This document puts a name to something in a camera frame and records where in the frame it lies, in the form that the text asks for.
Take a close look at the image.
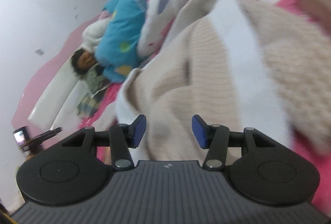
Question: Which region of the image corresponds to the beige checkered knit coat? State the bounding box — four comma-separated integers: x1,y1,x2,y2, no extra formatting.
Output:
116,0,330,161

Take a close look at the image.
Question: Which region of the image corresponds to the smartphone with red case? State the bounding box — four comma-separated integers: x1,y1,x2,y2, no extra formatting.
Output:
13,126,29,148

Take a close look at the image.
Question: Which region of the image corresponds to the plaid pillow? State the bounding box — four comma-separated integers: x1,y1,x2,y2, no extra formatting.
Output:
76,93,100,119

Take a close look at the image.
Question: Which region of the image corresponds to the pink white headboard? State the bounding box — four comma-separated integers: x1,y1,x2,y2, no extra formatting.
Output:
11,17,98,135

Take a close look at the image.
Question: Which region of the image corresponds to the dark patterned pillow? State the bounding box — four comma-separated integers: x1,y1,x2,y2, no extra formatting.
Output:
82,63,110,97

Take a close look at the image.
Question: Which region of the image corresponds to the blue cartoon quilt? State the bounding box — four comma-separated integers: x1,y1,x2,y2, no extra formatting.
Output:
95,0,147,83

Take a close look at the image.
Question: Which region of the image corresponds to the sleeping person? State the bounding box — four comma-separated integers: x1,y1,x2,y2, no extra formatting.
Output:
71,49,97,76

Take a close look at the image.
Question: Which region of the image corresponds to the pink floral bed sheet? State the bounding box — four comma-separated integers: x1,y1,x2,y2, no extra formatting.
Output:
79,0,331,215

